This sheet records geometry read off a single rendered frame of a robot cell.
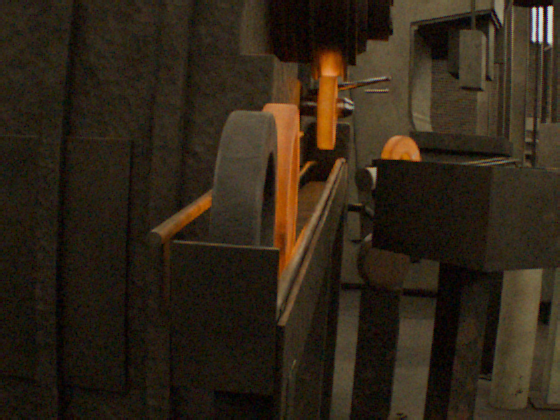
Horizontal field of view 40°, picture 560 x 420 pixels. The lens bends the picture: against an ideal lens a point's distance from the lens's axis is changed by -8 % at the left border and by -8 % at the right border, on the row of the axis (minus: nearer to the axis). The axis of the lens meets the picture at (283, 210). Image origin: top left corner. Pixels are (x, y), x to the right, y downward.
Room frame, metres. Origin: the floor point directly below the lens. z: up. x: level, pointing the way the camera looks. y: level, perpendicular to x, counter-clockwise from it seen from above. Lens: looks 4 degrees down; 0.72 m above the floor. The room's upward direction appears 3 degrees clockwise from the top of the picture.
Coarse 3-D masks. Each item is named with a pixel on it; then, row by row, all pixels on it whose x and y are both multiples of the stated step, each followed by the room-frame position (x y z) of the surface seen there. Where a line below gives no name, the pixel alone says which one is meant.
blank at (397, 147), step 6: (390, 138) 2.16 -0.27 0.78; (396, 138) 2.16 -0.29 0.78; (402, 138) 2.15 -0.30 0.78; (408, 138) 2.18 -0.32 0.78; (390, 144) 2.14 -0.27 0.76; (396, 144) 2.13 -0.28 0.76; (402, 144) 2.15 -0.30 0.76; (408, 144) 2.18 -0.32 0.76; (414, 144) 2.20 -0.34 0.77; (384, 150) 2.14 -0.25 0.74; (390, 150) 2.12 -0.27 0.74; (396, 150) 2.13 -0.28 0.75; (402, 150) 2.16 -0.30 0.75; (408, 150) 2.18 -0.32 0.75; (414, 150) 2.20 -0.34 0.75; (384, 156) 2.13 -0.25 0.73; (390, 156) 2.12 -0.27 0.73; (396, 156) 2.13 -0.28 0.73; (402, 156) 2.20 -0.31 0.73; (408, 156) 2.19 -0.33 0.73; (414, 156) 2.20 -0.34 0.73
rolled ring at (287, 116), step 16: (272, 112) 0.80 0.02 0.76; (288, 112) 0.80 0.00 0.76; (288, 128) 0.77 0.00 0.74; (288, 144) 0.76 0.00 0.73; (288, 160) 0.75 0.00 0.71; (288, 176) 0.75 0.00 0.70; (288, 192) 0.76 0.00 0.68; (288, 208) 0.77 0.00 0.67; (288, 224) 0.89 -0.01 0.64; (288, 240) 0.87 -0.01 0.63; (288, 256) 0.81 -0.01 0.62
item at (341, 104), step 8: (304, 96) 1.73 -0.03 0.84; (312, 96) 1.73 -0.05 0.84; (304, 104) 1.72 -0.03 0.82; (312, 104) 1.72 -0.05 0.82; (336, 104) 1.71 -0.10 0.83; (344, 104) 1.71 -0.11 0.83; (352, 104) 1.72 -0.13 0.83; (304, 112) 1.72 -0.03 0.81; (312, 112) 1.72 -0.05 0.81; (336, 112) 1.71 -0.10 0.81; (344, 112) 1.71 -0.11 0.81; (352, 112) 1.72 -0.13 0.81
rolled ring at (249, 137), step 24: (240, 120) 0.61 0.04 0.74; (264, 120) 0.62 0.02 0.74; (240, 144) 0.59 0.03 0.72; (264, 144) 0.59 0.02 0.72; (216, 168) 0.58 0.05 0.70; (240, 168) 0.58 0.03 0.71; (264, 168) 0.60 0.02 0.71; (216, 192) 0.57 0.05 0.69; (240, 192) 0.57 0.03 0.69; (264, 192) 0.71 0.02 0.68; (216, 216) 0.56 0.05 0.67; (240, 216) 0.56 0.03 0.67; (264, 216) 0.71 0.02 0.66; (216, 240) 0.56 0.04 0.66; (240, 240) 0.56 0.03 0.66; (264, 240) 0.71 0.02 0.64
